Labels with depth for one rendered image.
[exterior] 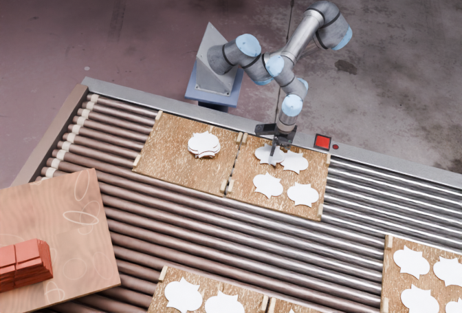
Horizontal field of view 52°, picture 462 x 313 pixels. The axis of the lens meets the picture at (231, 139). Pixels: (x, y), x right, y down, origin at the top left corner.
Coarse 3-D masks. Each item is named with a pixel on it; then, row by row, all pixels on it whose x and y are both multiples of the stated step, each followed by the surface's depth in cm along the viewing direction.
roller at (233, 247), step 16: (112, 208) 197; (144, 224) 194; (160, 224) 194; (192, 240) 193; (208, 240) 192; (224, 240) 193; (256, 256) 190; (272, 256) 190; (304, 272) 189; (320, 272) 188; (336, 272) 189; (368, 288) 186
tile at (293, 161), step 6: (288, 150) 219; (288, 156) 217; (294, 156) 217; (300, 156) 217; (282, 162) 214; (288, 162) 215; (294, 162) 215; (300, 162) 215; (306, 162) 216; (288, 168) 213; (294, 168) 213; (300, 168) 214; (306, 168) 214
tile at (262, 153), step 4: (260, 148) 218; (264, 148) 218; (268, 148) 218; (256, 152) 216; (260, 152) 216; (264, 152) 216; (268, 152) 216; (280, 152) 216; (256, 156) 215; (260, 156) 215; (264, 156) 215; (268, 156) 215; (284, 156) 215; (264, 160) 214; (272, 160) 214; (276, 160) 214; (280, 160) 213; (272, 164) 212
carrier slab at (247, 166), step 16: (256, 144) 221; (240, 160) 214; (256, 160) 215; (320, 160) 218; (240, 176) 209; (272, 176) 211; (288, 176) 212; (304, 176) 212; (320, 176) 213; (240, 192) 205; (320, 192) 208; (272, 208) 202; (288, 208) 202; (304, 208) 203
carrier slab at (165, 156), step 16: (160, 128) 221; (176, 128) 222; (192, 128) 223; (208, 128) 224; (144, 144) 215; (160, 144) 216; (176, 144) 217; (224, 144) 219; (144, 160) 210; (160, 160) 211; (176, 160) 211; (192, 160) 212; (208, 160) 213; (224, 160) 214; (160, 176) 206; (176, 176) 207; (192, 176) 207; (208, 176) 208; (224, 176) 209; (208, 192) 203
